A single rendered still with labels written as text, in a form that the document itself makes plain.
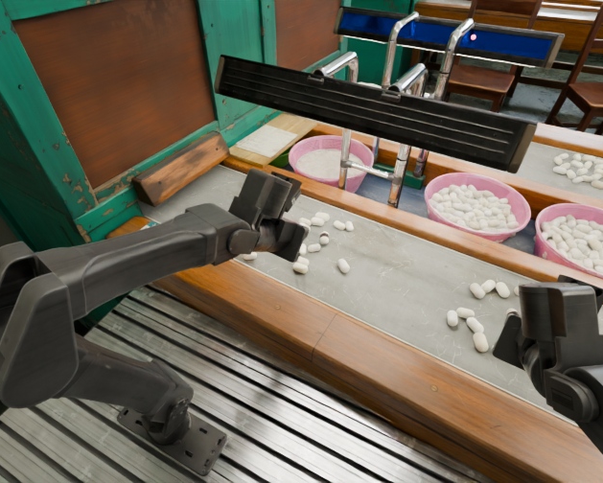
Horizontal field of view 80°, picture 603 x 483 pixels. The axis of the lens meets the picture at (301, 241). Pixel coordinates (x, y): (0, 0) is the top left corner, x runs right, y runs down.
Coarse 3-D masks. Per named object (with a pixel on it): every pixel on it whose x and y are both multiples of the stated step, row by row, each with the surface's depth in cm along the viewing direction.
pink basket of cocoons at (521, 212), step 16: (448, 176) 105; (464, 176) 106; (480, 176) 105; (432, 192) 104; (496, 192) 104; (512, 192) 100; (432, 208) 94; (512, 208) 100; (528, 208) 94; (448, 224) 91; (496, 240) 90
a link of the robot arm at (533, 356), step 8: (536, 344) 43; (544, 344) 39; (552, 344) 39; (528, 352) 43; (536, 352) 41; (544, 352) 39; (552, 352) 39; (528, 360) 42; (536, 360) 40; (544, 360) 39; (552, 360) 39; (528, 368) 41; (536, 368) 40; (544, 368) 39; (528, 376) 42; (536, 376) 40; (536, 384) 40; (544, 384) 39; (544, 392) 39
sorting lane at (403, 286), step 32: (192, 192) 104; (224, 192) 104; (320, 256) 85; (352, 256) 85; (384, 256) 85; (416, 256) 85; (448, 256) 85; (320, 288) 78; (352, 288) 78; (384, 288) 78; (416, 288) 78; (448, 288) 78; (512, 288) 78; (384, 320) 72; (416, 320) 72; (480, 320) 72; (448, 352) 67; (480, 352) 67; (512, 384) 63
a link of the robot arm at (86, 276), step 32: (160, 224) 44; (192, 224) 45; (224, 224) 46; (0, 256) 33; (32, 256) 33; (64, 256) 35; (96, 256) 36; (128, 256) 37; (160, 256) 40; (192, 256) 44; (224, 256) 48; (0, 288) 34; (32, 288) 30; (64, 288) 31; (96, 288) 35; (128, 288) 39; (32, 320) 30; (64, 320) 32; (32, 352) 31; (64, 352) 34; (0, 384) 30; (32, 384) 32; (64, 384) 35
